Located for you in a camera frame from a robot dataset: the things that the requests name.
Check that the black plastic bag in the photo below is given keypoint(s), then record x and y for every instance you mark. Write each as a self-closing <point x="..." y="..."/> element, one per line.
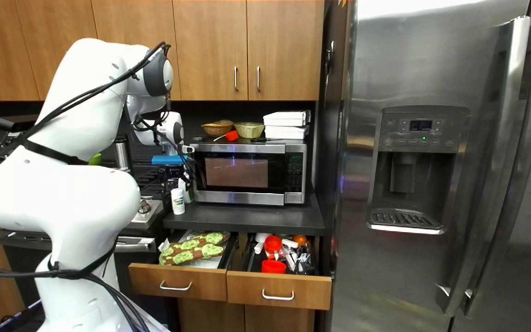
<point x="303" y="262"/>

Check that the steel thermos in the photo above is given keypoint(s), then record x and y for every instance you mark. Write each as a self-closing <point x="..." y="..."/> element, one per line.
<point x="121" y="154"/>

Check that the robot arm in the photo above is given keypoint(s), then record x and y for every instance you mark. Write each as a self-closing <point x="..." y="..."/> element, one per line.
<point x="76" y="193"/>

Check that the green and brown oven mitt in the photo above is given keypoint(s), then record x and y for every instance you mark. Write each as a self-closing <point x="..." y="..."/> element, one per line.
<point x="191" y="249"/>

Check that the green object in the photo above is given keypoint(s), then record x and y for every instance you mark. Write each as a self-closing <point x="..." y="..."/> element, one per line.
<point x="95" y="159"/>

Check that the wooden drawer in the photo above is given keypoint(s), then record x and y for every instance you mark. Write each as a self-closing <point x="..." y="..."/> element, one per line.
<point x="279" y="289"/>
<point x="178" y="281"/>

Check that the orange ball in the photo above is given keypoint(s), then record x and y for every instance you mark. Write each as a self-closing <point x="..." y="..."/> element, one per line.
<point x="299" y="240"/>

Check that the wooden wall cabinet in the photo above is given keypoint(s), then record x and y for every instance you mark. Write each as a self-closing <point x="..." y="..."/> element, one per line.
<point x="210" y="46"/>

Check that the green woven basket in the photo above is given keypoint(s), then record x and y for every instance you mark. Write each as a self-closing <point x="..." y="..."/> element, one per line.
<point x="249" y="129"/>

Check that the microwave door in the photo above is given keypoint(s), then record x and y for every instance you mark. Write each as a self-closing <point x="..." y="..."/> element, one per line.
<point x="235" y="173"/>

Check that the small white bottle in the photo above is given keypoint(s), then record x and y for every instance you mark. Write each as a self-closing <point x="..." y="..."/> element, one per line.
<point x="261" y="242"/>

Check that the red cup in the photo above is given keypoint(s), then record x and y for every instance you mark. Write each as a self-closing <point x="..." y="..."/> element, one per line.
<point x="272" y="244"/>

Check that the red round lid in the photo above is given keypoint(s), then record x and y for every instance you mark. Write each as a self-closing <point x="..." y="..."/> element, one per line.
<point x="274" y="267"/>

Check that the brown woven basket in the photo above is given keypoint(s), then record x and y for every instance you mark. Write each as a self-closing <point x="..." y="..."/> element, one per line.
<point x="217" y="127"/>

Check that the stove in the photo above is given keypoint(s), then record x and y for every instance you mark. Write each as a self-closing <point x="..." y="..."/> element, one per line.
<point x="148" y="216"/>

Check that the stack of white boxes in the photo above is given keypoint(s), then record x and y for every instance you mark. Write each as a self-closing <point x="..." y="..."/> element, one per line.
<point x="285" y="123"/>

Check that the stove knob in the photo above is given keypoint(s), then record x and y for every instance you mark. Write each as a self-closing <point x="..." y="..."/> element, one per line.
<point x="144" y="206"/>

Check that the wooden cabinet door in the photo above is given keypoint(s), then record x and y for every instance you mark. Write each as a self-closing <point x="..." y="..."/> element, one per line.
<point x="210" y="46"/>
<point x="284" y="46"/>

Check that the camera on mount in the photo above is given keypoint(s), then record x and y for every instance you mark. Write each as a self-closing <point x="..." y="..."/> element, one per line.
<point x="14" y="123"/>

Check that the steel refrigerator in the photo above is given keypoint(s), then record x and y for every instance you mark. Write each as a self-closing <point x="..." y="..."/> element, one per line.
<point x="431" y="138"/>

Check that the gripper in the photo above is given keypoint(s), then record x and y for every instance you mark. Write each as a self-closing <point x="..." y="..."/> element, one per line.
<point x="176" y="171"/>

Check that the white bottle with label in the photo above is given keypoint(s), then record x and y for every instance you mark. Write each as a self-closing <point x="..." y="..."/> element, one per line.
<point x="178" y="202"/>

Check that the microwave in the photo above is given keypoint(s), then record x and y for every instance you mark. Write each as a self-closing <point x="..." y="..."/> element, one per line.
<point x="249" y="197"/>

